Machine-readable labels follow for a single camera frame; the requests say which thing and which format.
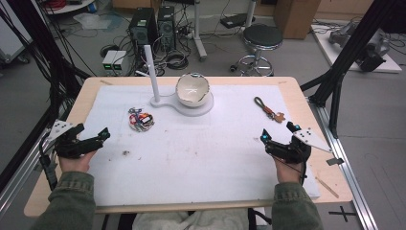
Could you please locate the large black computer tower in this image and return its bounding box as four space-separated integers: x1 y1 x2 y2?
128 8 158 53

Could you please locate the clear plastic sheet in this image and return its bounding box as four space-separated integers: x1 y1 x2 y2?
73 12 124 32

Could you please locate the white ceramic bowl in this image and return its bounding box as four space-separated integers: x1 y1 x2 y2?
175 72 211 108

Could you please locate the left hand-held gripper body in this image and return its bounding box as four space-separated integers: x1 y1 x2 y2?
47 119 103 159

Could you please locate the white desk leg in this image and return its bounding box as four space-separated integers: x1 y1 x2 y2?
191 0 209 62

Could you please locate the black round stool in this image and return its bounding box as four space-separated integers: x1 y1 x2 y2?
230 24 284 77

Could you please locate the brown strap keychain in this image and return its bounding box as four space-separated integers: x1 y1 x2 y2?
254 96 286 124

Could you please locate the white platform board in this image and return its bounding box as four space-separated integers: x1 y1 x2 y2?
310 23 402 74

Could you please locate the person's left hand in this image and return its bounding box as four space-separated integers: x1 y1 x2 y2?
58 150 97 173

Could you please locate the round white table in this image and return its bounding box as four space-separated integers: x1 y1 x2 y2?
41 0 97 15

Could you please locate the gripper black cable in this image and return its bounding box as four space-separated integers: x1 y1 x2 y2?
277 156 309 187
38 137 59 191

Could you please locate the colourful small toy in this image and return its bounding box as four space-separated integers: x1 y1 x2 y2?
127 107 155 132

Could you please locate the white foam mat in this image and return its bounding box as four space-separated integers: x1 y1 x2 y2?
78 84 321 207

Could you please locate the grey machine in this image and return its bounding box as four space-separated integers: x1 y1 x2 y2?
328 22 391 73

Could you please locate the wooden cabinet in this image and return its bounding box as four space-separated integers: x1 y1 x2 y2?
273 0 322 40

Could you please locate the person's grey lap clothing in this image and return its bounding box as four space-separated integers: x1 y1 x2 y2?
132 209 250 230

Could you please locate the flat black case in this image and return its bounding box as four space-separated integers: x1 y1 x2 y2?
219 12 257 29

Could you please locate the aluminium rail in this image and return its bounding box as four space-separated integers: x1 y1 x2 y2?
307 95 379 230
0 127 57 219

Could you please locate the white stand with pole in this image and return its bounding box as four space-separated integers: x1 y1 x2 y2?
143 44 214 118

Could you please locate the white power supply box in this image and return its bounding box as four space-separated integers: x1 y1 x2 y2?
112 51 128 77
101 50 118 76

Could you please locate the small black computer tower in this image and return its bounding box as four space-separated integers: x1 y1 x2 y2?
157 5 177 52

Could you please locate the coiled black cable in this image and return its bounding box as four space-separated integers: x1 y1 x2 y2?
165 51 190 71

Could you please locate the black metal frame with cables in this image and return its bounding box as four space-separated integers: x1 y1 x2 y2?
0 0 94 193

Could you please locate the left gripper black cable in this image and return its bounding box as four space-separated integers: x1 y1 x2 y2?
38 137 59 191

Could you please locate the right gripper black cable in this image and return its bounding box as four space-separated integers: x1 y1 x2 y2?
277 156 309 187

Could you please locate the person's right hand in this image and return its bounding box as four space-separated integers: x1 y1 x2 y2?
274 156 305 184

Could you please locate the thin wooden stick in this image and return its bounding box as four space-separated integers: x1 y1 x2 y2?
315 176 340 199

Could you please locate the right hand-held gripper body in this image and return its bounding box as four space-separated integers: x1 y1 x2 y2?
265 127 333 164

